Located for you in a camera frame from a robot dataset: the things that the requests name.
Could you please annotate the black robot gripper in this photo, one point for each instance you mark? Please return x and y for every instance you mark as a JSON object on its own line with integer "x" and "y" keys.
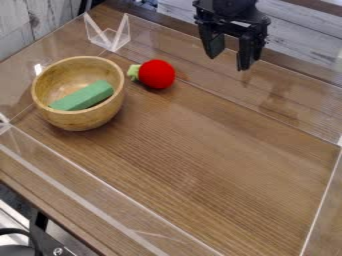
{"x": 234, "y": 17}

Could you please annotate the green foam block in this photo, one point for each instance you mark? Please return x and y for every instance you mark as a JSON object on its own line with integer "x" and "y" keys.
{"x": 86, "y": 97}

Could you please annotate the light wooden bowl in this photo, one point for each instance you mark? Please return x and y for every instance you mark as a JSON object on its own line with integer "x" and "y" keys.
{"x": 67, "y": 76}

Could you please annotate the red ball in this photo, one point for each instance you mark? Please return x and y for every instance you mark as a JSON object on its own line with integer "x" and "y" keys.
{"x": 157, "y": 74}

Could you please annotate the small green cube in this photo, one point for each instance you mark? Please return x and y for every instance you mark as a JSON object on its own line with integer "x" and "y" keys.
{"x": 133, "y": 72}

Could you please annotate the clear acrylic corner bracket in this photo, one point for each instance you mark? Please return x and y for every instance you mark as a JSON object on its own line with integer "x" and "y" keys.
{"x": 110, "y": 39}

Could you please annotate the clear acrylic tray wall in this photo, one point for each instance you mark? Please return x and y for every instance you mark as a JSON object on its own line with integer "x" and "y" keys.
{"x": 111, "y": 222}

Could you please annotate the black table leg bracket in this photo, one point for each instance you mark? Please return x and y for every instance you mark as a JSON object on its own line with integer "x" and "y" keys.
{"x": 50, "y": 246}

